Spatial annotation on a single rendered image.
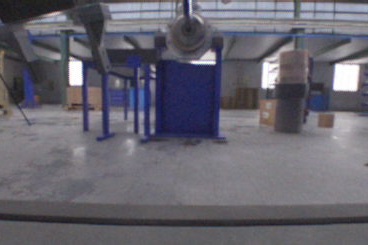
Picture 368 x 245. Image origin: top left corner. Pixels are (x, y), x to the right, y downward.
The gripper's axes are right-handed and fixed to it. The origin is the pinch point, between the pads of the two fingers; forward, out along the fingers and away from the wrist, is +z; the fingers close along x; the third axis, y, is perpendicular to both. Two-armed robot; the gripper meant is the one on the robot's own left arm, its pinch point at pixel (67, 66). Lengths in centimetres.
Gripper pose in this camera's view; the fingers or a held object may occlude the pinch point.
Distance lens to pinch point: 40.5
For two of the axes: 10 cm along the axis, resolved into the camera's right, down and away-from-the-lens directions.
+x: -9.9, 0.9, 1.2
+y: 0.6, -4.9, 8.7
